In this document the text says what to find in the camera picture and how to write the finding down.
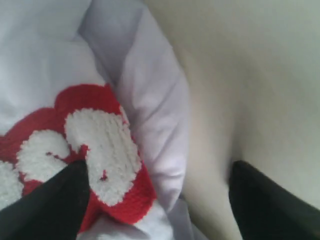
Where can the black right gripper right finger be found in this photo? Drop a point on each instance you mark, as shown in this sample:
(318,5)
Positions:
(263,210)

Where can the white t-shirt red patch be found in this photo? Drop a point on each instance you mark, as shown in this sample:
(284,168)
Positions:
(95,81)

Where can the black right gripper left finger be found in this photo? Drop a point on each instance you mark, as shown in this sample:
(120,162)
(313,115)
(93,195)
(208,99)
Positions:
(53,211)

